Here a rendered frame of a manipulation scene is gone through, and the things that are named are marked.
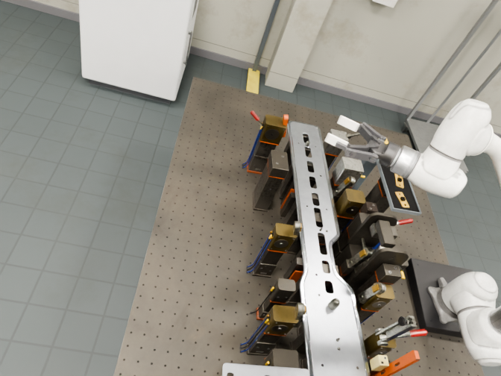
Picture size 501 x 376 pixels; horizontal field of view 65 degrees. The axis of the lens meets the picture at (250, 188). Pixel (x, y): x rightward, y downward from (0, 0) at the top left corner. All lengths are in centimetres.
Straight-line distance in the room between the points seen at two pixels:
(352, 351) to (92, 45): 283
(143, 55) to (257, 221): 183
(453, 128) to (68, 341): 204
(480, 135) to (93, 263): 211
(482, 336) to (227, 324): 104
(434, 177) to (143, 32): 249
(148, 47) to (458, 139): 254
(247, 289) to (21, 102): 240
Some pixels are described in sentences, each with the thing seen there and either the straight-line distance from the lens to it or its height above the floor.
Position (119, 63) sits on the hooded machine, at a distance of 347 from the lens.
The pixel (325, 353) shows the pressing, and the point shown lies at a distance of 149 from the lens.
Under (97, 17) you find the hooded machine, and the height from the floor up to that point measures 64.
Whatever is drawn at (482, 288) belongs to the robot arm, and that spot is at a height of 102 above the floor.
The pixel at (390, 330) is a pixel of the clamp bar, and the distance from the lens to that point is 152.
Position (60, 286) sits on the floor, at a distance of 254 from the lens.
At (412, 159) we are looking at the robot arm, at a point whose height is 159.
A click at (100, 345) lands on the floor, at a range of 240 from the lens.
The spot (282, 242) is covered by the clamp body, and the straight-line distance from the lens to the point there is 162.
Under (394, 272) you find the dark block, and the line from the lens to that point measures 164.
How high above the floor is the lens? 227
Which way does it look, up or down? 47 degrees down
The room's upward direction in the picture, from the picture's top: 24 degrees clockwise
